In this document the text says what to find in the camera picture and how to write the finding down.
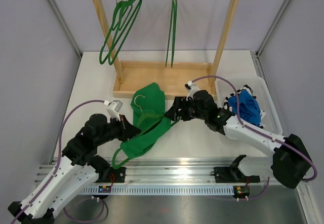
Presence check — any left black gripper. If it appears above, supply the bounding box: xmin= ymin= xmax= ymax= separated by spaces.
xmin=95 ymin=114 xmax=142 ymax=146

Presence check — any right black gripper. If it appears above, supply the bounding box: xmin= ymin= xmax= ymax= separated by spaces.
xmin=165 ymin=96 xmax=208 ymax=121

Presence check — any green tank top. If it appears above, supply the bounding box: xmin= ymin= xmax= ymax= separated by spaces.
xmin=120 ymin=83 xmax=171 ymax=160

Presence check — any blue tank top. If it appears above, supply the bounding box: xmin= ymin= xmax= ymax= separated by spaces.
xmin=227 ymin=89 xmax=261 ymax=127

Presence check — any black white striped tank top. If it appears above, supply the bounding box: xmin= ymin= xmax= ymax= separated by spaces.
xmin=222 ymin=84 xmax=267 ymax=130

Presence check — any green hanger of striped top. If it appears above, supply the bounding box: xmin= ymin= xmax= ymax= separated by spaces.
xmin=99 ymin=0 xmax=142 ymax=65

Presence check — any green hanger of blue top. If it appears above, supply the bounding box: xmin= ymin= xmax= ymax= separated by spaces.
xmin=106 ymin=0 xmax=143 ymax=65

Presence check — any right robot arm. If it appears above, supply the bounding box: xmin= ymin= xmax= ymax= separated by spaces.
xmin=165 ymin=90 xmax=317 ymax=189

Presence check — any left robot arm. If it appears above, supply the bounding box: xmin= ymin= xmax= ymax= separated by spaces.
xmin=8 ymin=114 xmax=141 ymax=223

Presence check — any empty green hanger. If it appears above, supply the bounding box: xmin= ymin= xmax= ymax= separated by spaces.
xmin=169 ymin=0 xmax=178 ymax=67
xmin=165 ymin=0 xmax=178 ymax=67

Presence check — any wooden clothes rack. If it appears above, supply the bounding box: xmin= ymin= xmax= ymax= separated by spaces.
xmin=93 ymin=0 xmax=239 ymax=99

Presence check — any white plastic basket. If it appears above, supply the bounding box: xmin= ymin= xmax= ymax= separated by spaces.
xmin=215 ymin=77 xmax=283 ymax=135

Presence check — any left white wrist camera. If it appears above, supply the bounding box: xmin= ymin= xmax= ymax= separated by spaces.
xmin=103 ymin=100 xmax=123 ymax=121

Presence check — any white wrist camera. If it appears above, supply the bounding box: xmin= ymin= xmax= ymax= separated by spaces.
xmin=185 ymin=81 xmax=200 ymax=100
xmin=103 ymin=100 xmax=123 ymax=121

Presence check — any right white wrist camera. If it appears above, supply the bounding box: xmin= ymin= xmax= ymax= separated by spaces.
xmin=185 ymin=81 xmax=200 ymax=100

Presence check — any aluminium mounting rail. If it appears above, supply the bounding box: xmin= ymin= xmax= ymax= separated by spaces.
xmin=34 ymin=159 xmax=271 ymax=186

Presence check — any white slotted cable duct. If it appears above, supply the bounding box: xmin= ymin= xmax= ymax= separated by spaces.
xmin=80 ymin=185 xmax=234 ymax=196

